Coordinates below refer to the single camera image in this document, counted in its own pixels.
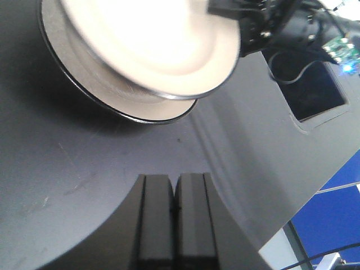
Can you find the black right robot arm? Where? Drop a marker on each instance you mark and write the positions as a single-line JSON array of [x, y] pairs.
[[331, 26]]

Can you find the right green circuit board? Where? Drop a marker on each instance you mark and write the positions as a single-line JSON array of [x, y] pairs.
[[342, 50]]

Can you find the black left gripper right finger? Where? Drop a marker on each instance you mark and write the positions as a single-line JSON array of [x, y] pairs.
[[207, 237]]

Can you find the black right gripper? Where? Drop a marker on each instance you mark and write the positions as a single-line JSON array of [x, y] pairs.
[[272, 25]]

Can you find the beige round plate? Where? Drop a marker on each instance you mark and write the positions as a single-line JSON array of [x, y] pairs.
[[175, 49], [96, 79]]

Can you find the black lab sink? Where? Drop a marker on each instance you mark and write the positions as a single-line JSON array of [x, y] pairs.
[[304, 93]]

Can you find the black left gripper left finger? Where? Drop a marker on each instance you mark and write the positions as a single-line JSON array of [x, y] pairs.
[[139, 234]]

